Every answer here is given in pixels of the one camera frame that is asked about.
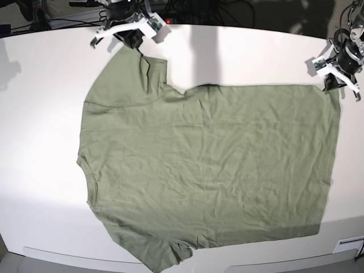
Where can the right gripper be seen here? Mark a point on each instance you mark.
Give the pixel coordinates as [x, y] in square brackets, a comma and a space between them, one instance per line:
[103, 34]

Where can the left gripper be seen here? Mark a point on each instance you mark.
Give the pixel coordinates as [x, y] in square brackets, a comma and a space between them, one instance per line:
[349, 61]

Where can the green T-shirt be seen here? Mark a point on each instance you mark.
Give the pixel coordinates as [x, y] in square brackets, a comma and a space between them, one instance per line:
[170, 172]

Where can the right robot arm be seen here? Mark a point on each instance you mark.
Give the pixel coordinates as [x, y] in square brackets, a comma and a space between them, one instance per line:
[119, 13]

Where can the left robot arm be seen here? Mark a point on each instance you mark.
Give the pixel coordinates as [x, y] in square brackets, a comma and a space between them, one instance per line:
[351, 27]

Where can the white label sticker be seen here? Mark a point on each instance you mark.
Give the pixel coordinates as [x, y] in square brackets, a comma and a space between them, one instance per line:
[349, 244]

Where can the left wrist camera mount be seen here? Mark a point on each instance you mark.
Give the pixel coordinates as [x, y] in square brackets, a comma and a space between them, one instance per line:
[323, 63]

